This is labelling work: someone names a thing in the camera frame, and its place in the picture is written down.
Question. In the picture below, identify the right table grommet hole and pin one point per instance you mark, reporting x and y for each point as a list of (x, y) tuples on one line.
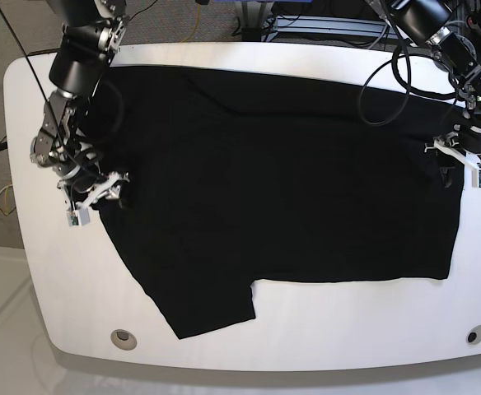
[(474, 336)]

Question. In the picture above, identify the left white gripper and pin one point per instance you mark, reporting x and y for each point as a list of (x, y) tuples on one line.
[(464, 148)]

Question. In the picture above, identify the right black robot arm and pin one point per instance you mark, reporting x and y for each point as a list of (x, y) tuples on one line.
[(92, 33)]

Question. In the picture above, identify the aluminium frame rail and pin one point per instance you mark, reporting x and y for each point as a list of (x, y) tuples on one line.
[(327, 29)]

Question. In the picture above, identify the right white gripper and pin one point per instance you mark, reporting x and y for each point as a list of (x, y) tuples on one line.
[(113, 188)]

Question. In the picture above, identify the table grommet hole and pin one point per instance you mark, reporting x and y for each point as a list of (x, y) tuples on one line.
[(123, 340), (474, 336)]

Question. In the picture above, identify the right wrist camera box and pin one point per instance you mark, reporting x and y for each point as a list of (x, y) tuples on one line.
[(78, 217)]

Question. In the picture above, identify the left table grommet hole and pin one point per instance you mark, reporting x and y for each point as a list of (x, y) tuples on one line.
[(123, 340)]

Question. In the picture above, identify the black T-shirt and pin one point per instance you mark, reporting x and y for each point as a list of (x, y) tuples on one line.
[(239, 177)]

